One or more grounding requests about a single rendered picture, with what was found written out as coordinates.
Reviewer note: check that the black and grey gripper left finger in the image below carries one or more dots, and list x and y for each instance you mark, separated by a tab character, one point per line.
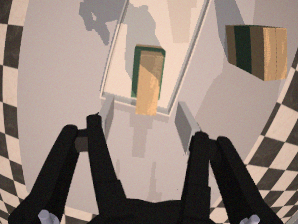
46	202

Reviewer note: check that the cream shallow tray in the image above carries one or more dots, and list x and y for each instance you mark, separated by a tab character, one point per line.
174	25

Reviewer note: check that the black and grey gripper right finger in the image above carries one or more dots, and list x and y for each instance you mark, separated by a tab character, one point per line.
241	197

